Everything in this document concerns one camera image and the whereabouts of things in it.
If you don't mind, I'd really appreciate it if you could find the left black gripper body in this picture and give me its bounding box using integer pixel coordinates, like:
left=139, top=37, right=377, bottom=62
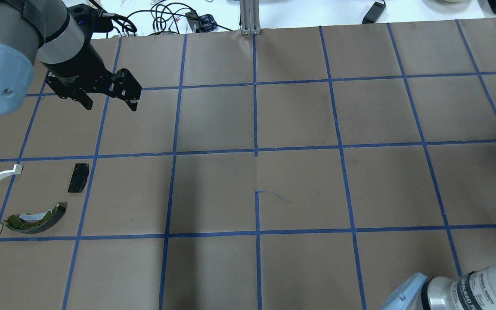
left=41, top=42, right=142, bottom=101

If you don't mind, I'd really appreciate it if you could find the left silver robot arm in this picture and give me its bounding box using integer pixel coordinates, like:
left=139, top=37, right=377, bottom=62
left=0, top=0, right=142, bottom=115

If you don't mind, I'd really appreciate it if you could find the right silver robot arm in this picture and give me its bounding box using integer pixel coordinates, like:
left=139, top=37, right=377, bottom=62
left=380, top=263, right=496, bottom=310

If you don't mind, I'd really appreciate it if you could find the black brake pad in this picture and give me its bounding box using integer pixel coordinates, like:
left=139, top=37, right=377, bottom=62
left=67, top=163, right=90, bottom=193

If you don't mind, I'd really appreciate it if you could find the green brake shoe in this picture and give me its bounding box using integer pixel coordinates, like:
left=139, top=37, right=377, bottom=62
left=4, top=202, right=67, bottom=234

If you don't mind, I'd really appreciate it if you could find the black power adapter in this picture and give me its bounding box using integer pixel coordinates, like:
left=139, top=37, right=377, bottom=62
left=362, top=0, right=386, bottom=24

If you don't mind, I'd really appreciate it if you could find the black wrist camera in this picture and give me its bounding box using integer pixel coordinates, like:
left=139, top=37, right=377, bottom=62
left=67, top=4, right=114, bottom=38

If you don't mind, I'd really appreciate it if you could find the aluminium frame post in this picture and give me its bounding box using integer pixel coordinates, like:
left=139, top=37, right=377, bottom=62
left=239, top=0, right=261, bottom=35

